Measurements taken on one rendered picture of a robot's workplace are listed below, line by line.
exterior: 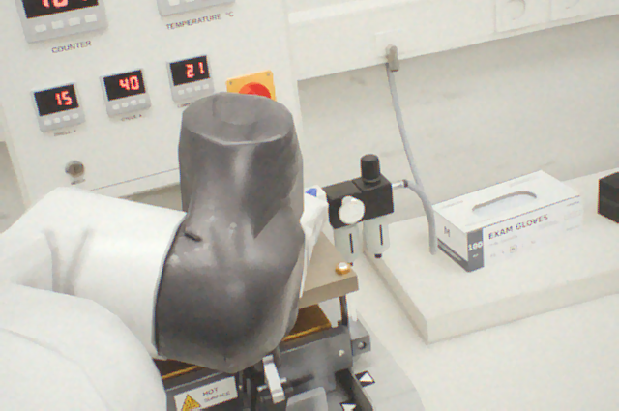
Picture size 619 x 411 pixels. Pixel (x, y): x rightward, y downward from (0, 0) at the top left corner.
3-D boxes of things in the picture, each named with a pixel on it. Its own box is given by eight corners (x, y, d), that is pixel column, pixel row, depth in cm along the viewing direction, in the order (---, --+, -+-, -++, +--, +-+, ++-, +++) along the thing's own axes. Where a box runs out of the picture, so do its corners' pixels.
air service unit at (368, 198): (305, 269, 116) (291, 169, 109) (404, 240, 119) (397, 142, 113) (318, 289, 111) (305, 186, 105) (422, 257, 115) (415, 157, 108)
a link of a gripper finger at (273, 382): (270, 317, 72) (292, 368, 68) (272, 354, 76) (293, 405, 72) (242, 326, 71) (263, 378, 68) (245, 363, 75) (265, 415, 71)
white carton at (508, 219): (429, 241, 152) (427, 204, 149) (540, 204, 159) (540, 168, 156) (467, 273, 142) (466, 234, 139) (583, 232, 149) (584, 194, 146)
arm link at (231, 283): (122, 384, 57) (273, 416, 56) (87, 252, 48) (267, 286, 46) (207, 190, 70) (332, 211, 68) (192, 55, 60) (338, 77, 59)
